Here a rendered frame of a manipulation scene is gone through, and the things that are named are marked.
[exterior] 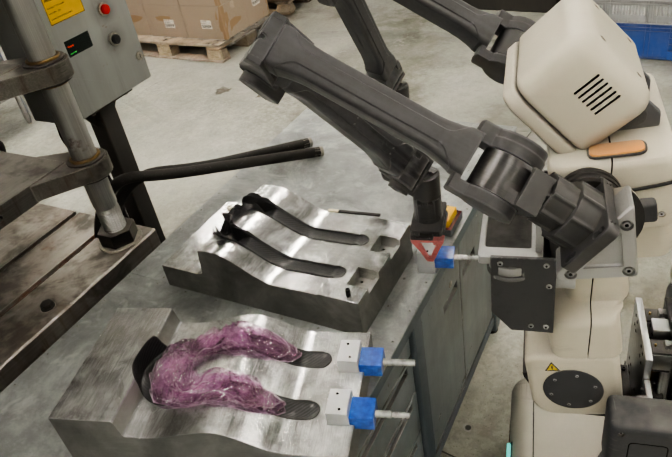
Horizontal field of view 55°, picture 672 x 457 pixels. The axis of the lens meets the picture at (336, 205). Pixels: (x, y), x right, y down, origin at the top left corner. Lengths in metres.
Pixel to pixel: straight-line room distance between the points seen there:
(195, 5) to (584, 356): 4.40
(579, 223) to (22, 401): 1.08
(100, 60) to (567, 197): 1.30
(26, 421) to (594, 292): 1.06
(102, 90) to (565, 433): 1.47
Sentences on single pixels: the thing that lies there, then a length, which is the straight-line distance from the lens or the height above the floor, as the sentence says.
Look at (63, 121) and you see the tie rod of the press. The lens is 1.59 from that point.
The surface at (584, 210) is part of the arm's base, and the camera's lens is 0.85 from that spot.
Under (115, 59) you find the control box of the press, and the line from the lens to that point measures 1.85.
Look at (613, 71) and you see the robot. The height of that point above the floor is 1.34.
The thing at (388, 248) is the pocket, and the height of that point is 0.86.
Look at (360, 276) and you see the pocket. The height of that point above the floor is 0.87.
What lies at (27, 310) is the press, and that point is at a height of 0.78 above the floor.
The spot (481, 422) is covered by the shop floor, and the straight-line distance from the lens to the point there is 2.13.
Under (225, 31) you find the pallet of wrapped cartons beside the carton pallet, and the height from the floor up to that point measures 0.21.
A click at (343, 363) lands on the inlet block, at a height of 0.88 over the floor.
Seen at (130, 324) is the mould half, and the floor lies 0.91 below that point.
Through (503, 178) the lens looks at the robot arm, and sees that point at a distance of 0.83.
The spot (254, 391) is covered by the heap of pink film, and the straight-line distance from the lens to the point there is 1.11.
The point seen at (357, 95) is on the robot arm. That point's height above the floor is 1.36.
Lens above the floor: 1.71
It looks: 34 degrees down
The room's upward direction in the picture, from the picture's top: 11 degrees counter-clockwise
